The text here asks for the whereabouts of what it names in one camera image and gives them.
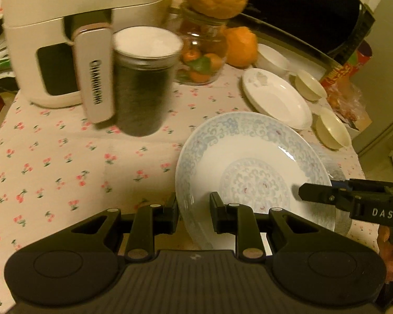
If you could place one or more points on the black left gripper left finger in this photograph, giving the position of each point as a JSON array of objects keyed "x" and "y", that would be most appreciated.
[{"x": 149, "y": 222}]

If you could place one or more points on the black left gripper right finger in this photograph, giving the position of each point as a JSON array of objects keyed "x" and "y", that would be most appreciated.
[{"x": 240, "y": 221}]

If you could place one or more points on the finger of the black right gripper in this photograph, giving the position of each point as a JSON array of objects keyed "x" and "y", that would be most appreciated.
[{"x": 317, "y": 193}]

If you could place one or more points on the cream bowl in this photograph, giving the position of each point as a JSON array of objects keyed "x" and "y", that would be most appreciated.
[
  {"x": 308, "y": 86},
  {"x": 331, "y": 131}
]

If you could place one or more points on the blue patterned white plate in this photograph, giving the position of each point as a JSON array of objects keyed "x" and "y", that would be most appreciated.
[{"x": 250, "y": 159}]

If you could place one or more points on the white porcelain bowl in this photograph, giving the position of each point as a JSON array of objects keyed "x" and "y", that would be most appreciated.
[{"x": 271, "y": 60}]

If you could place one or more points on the person's right hand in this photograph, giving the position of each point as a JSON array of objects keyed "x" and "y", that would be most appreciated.
[{"x": 386, "y": 251}]

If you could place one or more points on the plastic bag of snacks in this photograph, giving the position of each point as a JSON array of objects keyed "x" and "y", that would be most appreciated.
[{"x": 347, "y": 101}]

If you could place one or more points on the plain white plate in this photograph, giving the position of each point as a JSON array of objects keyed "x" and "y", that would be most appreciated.
[{"x": 273, "y": 96}]

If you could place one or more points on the grey refrigerator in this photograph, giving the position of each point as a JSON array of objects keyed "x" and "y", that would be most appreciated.
[{"x": 375, "y": 79}]

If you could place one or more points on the red snack box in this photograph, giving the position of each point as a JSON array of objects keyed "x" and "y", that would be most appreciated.
[{"x": 357, "y": 60}]

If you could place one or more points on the dark jar with white lid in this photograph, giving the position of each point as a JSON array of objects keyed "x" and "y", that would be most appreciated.
[{"x": 145, "y": 63}]

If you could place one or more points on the orange citrus fruit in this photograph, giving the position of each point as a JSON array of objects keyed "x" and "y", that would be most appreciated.
[{"x": 242, "y": 47}]

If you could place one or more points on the black microwave oven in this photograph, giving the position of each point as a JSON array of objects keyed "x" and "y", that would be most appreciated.
[{"x": 334, "y": 28}]

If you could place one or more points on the glass jar of kumquats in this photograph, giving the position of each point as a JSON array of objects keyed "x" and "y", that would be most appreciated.
[{"x": 204, "y": 48}]

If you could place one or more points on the white air fryer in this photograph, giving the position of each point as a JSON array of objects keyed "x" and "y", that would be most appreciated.
[{"x": 61, "y": 51}]

